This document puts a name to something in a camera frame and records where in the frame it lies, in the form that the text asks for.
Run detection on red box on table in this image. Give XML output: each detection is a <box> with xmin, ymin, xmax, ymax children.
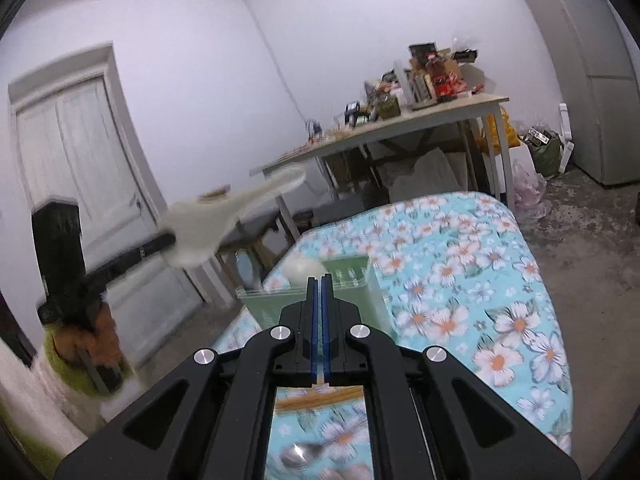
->
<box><xmin>426</xmin><ymin>53</ymin><xmax>458</xmax><ymax>103</ymax></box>

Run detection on wooden chair black seat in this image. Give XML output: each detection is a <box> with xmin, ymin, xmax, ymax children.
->
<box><xmin>195</xmin><ymin>209</ymin><xmax>295</xmax><ymax>306</ymax></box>

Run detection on green jar on table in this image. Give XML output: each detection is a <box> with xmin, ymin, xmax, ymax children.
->
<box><xmin>375</xmin><ymin>93</ymin><xmax>401</xmax><ymax>120</ymax></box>

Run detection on yellow plastic bag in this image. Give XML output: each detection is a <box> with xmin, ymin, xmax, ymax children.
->
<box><xmin>482</xmin><ymin>109</ymin><xmax>522</xmax><ymax>154</ymax></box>

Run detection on grey refrigerator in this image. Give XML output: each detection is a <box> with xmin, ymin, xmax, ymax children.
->
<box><xmin>525</xmin><ymin>0</ymin><xmax>639</xmax><ymax>186</ymax></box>

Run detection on metal spoon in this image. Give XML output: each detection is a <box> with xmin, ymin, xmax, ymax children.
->
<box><xmin>280</xmin><ymin>442</ymin><xmax>326</xmax><ymax>470</ymax></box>

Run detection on wooden chopstick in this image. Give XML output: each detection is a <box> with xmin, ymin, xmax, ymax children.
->
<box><xmin>274</xmin><ymin>386</ymin><xmax>363</xmax><ymax>412</ymax></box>

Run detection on floral teal tablecloth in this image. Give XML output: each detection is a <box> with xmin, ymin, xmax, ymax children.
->
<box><xmin>217</xmin><ymin>192</ymin><xmax>573</xmax><ymax>479</ymax></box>

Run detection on white long table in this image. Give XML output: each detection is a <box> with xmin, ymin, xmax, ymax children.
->
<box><xmin>249</xmin><ymin>93</ymin><xmax>516</xmax><ymax>241</ymax></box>

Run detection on green plastic utensil holder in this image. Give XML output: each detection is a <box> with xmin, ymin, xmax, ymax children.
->
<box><xmin>232</xmin><ymin>256</ymin><xmax>394</xmax><ymax>346</ymax></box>

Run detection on white sack under table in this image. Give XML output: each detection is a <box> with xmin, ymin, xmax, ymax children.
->
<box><xmin>388</xmin><ymin>148</ymin><xmax>469</xmax><ymax>203</ymax></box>

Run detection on white ceramic spoon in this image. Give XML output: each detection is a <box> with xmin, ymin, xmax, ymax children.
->
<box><xmin>158</xmin><ymin>164</ymin><xmax>306</xmax><ymax>269</ymax></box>
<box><xmin>264</xmin><ymin>255</ymin><xmax>326</xmax><ymax>292</ymax></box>

